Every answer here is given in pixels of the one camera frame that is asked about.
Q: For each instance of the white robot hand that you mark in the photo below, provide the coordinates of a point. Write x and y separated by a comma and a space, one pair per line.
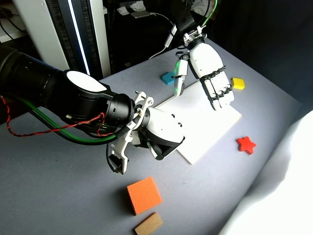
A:
163, 129
206, 61

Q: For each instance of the white paper pad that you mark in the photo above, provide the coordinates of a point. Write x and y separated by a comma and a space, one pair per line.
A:
210, 132

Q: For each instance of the yellow block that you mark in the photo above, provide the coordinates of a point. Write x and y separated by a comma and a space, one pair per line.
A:
238, 83

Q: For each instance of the blue block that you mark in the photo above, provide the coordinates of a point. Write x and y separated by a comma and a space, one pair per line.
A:
167, 78

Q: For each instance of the orange cube block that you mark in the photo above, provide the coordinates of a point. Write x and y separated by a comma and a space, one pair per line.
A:
144, 193

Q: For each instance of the grey flat device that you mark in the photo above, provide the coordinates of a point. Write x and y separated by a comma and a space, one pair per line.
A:
140, 14

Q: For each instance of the red star block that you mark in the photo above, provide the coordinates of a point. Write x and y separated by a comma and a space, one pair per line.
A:
245, 145

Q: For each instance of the brown wooden block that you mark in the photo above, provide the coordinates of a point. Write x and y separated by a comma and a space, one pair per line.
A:
148, 224

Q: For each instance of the grey table cloth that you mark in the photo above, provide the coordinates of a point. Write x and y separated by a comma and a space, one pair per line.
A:
61, 183

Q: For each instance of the white fabric backdrop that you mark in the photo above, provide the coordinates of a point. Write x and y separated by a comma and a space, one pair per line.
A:
281, 195

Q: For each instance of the white cabinet with black panel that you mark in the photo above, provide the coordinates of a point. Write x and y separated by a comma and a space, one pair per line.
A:
41, 31

